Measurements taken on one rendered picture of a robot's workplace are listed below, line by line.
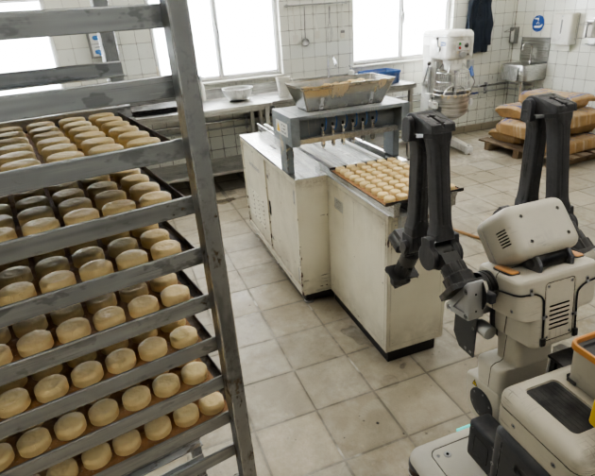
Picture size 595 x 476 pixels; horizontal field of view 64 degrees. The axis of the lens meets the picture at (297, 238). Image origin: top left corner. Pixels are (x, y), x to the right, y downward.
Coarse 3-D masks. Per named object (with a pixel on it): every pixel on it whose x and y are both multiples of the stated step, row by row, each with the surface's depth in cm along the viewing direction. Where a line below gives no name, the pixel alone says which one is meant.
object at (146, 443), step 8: (224, 400) 100; (224, 408) 98; (168, 416) 97; (200, 416) 96; (208, 416) 96; (144, 432) 93; (176, 432) 93; (144, 440) 91; (152, 440) 91; (160, 440) 91; (112, 448) 90; (144, 448) 90; (80, 456) 89; (112, 456) 89; (120, 456) 88; (128, 456) 88; (80, 464) 87; (112, 464) 87; (40, 472) 86; (80, 472) 86; (88, 472) 86; (96, 472) 86
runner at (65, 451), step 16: (208, 384) 89; (176, 400) 86; (192, 400) 88; (128, 416) 82; (144, 416) 84; (160, 416) 85; (96, 432) 80; (112, 432) 81; (64, 448) 77; (80, 448) 79; (32, 464) 75; (48, 464) 77
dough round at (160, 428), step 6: (156, 420) 93; (162, 420) 93; (168, 420) 93; (144, 426) 92; (150, 426) 92; (156, 426) 92; (162, 426) 92; (168, 426) 92; (150, 432) 91; (156, 432) 91; (162, 432) 91; (168, 432) 92; (150, 438) 91; (156, 438) 91
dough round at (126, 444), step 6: (132, 432) 91; (138, 432) 91; (114, 438) 90; (120, 438) 90; (126, 438) 90; (132, 438) 90; (138, 438) 90; (114, 444) 89; (120, 444) 88; (126, 444) 88; (132, 444) 88; (138, 444) 89; (114, 450) 89; (120, 450) 88; (126, 450) 88; (132, 450) 88
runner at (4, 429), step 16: (176, 352) 83; (192, 352) 84; (208, 352) 86; (144, 368) 80; (160, 368) 82; (96, 384) 77; (112, 384) 78; (128, 384) 80; (64, 400) 75; (80, 400) 76; (16, 416) 71; (32, 416) 73; (48, 416) 74; (0, 432) 71; (16, 432) 72
